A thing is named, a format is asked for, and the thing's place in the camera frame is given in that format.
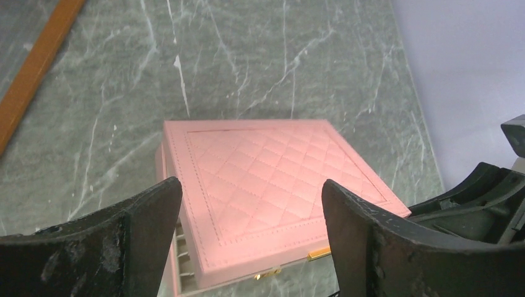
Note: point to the orange wooden rack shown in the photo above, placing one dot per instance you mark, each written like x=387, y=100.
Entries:
x=27, y=81

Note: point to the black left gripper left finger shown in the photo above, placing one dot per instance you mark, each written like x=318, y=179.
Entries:
x=120, y=250

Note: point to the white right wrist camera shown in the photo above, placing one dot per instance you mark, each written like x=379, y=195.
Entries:
x=514, y=132

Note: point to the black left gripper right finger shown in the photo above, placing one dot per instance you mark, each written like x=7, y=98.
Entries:
x=377, y=253

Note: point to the pink jewelry box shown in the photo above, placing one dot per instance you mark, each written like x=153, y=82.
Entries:
x=252, y=196

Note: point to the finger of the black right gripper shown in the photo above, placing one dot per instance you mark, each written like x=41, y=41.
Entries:
x=488, y=206

